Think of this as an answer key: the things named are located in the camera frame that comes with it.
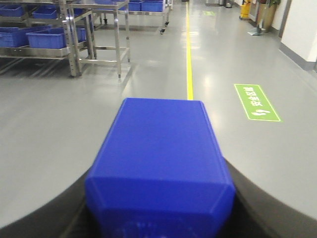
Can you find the blue plastic block part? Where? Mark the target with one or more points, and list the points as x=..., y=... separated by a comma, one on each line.
x=160, y=173

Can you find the yellow wet floor sign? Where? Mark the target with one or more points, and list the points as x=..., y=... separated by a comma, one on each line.
x=245, y=9

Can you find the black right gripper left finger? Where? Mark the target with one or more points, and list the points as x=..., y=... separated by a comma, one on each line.
x=66, y=216

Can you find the blue plastic bin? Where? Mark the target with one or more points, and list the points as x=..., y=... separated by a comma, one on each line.
x=53, y=38
x=13, y=37

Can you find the stainless steel shelf rack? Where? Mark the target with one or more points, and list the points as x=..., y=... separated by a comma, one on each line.
x=53, y=13

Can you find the grey dustpan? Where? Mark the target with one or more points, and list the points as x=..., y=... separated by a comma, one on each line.
x=260, y=29

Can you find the green floor safety sign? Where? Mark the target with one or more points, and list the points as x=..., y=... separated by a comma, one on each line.
x=255, y=103

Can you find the stainless steel wheeled cart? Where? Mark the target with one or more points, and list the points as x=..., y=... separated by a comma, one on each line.
x=115, y=7

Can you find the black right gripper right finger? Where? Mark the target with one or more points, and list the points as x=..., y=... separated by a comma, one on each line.
x=256, y=214

